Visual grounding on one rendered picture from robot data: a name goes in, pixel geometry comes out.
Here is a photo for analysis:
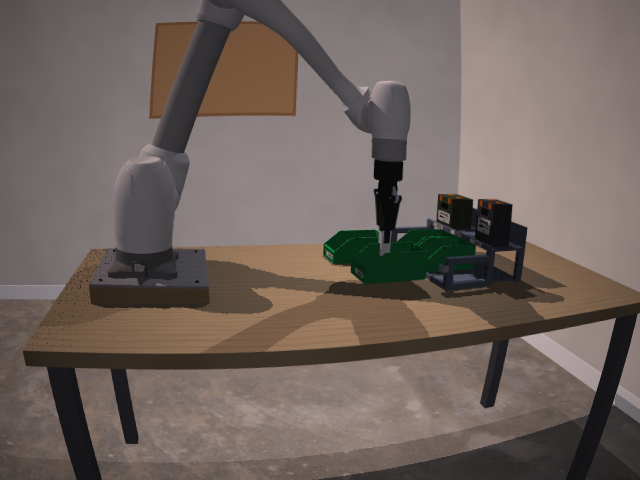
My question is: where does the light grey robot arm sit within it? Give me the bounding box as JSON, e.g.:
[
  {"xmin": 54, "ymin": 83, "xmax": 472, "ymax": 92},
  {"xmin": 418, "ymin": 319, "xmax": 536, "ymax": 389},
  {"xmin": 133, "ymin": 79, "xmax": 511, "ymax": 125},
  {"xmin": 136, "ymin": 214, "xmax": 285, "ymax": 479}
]
[{"xmin": 107, "ymin": 0, "xmax": 411, "ymax": 281}]

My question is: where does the green bin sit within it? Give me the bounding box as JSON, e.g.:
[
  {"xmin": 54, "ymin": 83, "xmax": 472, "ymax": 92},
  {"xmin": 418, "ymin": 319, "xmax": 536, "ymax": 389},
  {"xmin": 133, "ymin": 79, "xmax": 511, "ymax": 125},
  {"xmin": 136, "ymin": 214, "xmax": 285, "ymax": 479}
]
[
  {"xmin": 324, "ymin": 230, "xmax": 379, "ymax": 264},
  {"xmin": 352, "ymin": 242, "xmax": 428, "ymax": 284},
  {"xmin": 418, "ymin": 237, "xmax": 476, "ymax": 273},
  {"xmin": 398, "ymin": 229, "xmax": 457, "ymax": 245}
]

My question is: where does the grey metal shelf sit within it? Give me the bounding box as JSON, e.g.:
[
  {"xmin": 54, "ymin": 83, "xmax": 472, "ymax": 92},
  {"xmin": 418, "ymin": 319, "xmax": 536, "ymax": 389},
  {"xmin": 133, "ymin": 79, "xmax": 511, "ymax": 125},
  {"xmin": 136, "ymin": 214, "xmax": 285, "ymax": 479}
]
[{"xmin": 391, "ymin": 208, "xmax": 527, "ymax": 291}]

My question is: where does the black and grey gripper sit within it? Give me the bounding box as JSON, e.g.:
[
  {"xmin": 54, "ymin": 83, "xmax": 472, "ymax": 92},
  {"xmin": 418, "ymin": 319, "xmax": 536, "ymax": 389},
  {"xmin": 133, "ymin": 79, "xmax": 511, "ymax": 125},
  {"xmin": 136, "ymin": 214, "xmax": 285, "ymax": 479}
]
[{"xmin": 374, "ymin": 159, "xmax": 403, "ymax": 256}]

